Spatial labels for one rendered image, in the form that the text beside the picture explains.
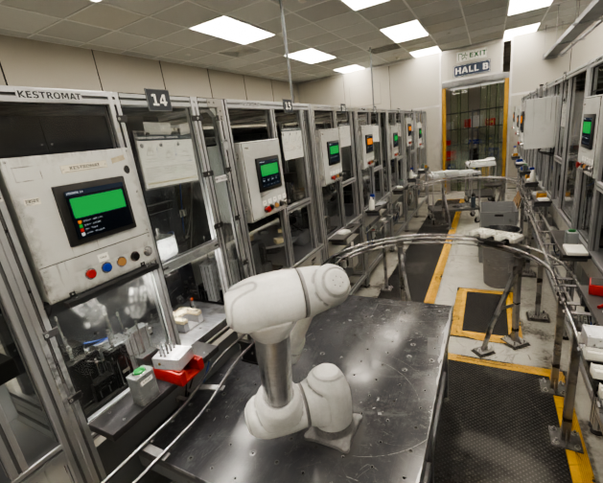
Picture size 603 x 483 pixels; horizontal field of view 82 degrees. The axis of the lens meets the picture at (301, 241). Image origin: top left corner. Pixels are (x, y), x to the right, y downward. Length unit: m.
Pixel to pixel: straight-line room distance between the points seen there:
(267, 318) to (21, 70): 5.00
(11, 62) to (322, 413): 5.06
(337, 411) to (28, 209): 1.20
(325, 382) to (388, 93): 8.81
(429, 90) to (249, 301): 8.91
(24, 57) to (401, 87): 7.42
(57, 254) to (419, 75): 8.94
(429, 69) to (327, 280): 8.88
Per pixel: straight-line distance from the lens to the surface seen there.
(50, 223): 1.35
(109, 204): 1.42
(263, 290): 0.83
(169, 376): 1.56
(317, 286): 0.83
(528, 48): 9.48
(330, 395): 1.34
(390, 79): 9.70
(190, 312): 1.97
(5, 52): 5.52
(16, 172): 1.33
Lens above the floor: 1.78
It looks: 16 degrees down
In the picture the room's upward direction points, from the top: 7 degrees counter-clockwise
